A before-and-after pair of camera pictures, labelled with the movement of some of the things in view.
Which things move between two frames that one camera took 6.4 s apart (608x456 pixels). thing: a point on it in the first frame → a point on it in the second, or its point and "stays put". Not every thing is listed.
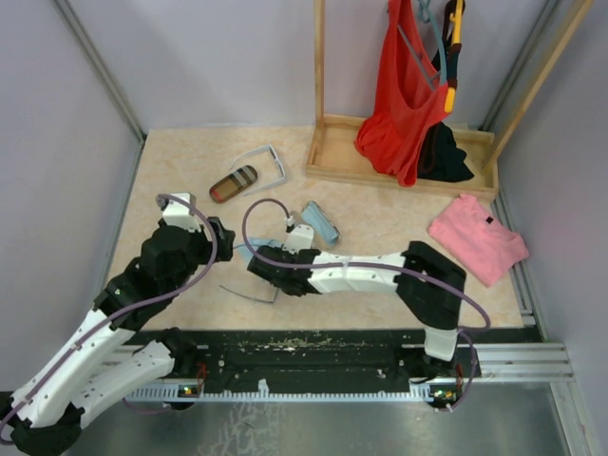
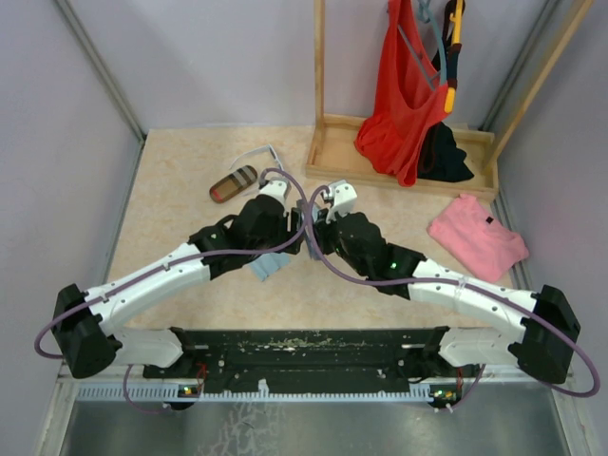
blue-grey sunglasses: x=249 y=298 → x=310 y=213
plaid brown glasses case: x=237 y=180 stays put
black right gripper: x=280 y=251 → x=324 y=227
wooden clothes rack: x=332 y=154 stays put
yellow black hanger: x=453 y=35 stays put
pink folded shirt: x=478 y=240 stays put
